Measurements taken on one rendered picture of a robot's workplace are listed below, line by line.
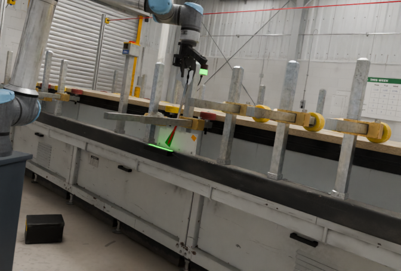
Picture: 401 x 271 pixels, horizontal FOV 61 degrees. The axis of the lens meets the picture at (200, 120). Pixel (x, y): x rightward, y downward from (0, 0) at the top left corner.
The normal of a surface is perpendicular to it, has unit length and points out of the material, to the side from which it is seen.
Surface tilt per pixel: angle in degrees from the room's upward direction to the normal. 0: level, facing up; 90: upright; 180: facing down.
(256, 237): 90
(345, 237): 90
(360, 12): 90
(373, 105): 90
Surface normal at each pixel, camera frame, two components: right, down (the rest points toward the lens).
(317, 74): -0.66, -0.06
